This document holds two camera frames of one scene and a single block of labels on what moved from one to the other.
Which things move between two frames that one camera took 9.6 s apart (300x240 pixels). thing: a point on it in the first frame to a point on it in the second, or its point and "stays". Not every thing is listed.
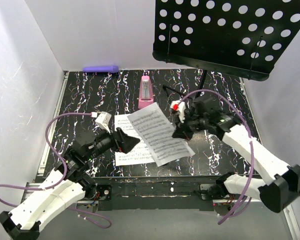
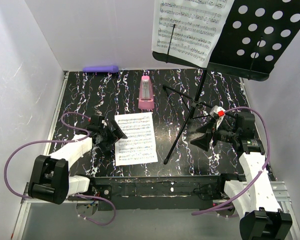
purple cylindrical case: x=110 y=69 stays
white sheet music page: x=155 y=130 to x=198 y=24
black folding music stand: x=248 y=38 stays
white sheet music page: x=138 y=154 stays
